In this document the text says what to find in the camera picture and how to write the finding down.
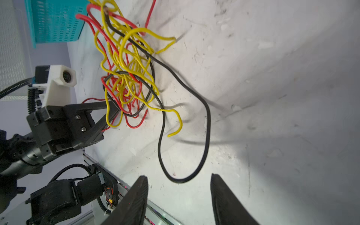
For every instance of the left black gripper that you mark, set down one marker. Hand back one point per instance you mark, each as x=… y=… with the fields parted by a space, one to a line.
x=58 y=130

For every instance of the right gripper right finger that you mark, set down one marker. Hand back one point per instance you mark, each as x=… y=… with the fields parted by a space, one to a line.
x=227 y=208

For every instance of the teal plastic basket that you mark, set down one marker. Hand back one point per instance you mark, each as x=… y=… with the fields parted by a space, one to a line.
x=54 y=21

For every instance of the lower white mesh shelf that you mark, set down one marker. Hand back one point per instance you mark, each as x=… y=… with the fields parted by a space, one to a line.
x=13 y=64

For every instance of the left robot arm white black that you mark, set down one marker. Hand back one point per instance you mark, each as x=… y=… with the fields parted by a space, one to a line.
x=60 y=199

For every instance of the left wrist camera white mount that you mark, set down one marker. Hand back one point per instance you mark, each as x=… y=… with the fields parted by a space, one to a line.
x=56 y=82

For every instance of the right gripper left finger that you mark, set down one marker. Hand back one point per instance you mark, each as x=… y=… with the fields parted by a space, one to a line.
x=132 y=208

